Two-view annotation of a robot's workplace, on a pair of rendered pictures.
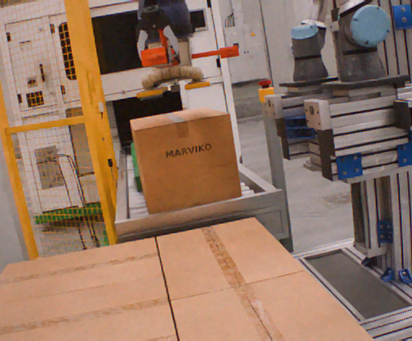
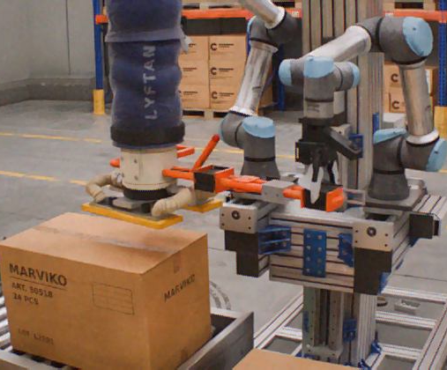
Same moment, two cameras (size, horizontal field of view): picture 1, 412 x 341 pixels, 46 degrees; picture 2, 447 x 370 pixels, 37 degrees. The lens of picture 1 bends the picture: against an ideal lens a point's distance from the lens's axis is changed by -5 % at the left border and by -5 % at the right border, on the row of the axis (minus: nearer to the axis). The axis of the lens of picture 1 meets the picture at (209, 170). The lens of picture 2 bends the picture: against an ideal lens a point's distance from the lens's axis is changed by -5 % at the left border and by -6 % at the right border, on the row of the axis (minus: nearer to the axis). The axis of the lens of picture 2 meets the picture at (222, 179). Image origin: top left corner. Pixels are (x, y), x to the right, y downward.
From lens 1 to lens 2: 1.88 m
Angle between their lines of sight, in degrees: 52
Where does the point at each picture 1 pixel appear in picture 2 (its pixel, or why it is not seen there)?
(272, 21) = not seen: outside the picture
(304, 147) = (266, 260)
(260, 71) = not seen: outside the picture
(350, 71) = (393, 190)
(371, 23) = (442, 154)
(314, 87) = not seen: hidden behind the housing
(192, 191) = (181, 335)
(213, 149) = (196, 280)
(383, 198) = (346, 299)
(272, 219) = (246, 345)
